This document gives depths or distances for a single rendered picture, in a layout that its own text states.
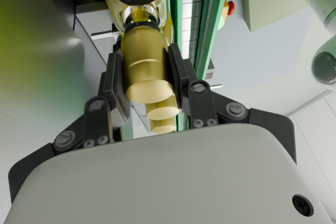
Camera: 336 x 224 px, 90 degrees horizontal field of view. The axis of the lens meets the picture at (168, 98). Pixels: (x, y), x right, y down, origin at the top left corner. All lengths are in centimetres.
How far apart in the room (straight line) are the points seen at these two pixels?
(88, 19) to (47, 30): 19
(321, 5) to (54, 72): 51
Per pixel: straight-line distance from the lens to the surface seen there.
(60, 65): 26
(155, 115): 17
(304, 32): 97
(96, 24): 45
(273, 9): 65
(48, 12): 28
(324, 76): 41
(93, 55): 47
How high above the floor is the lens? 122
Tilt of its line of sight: 26 degrees down
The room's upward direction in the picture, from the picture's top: 170 degrees clockwise
